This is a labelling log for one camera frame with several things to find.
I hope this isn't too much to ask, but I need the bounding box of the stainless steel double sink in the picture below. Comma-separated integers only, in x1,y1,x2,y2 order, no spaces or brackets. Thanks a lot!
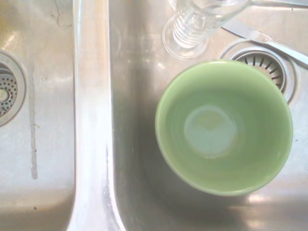
0,0,308,231

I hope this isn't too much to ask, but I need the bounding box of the green ceramic bowl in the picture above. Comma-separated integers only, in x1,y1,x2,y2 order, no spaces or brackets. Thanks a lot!
154,60,294,197

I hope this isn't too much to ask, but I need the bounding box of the clear drinking glass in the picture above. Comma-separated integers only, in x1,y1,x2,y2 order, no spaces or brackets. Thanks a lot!
161,0,251,60

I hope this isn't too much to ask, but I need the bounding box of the silver table knife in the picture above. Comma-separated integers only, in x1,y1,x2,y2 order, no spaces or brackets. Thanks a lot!
220,19,308,69

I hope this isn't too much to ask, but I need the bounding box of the slotted sink drain strainer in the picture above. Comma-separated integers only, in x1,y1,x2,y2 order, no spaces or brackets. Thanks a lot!
219,39,298,105

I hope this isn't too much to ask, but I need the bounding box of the perforated sink drain strainer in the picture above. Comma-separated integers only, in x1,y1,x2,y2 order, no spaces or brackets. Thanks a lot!
0,49,26,127

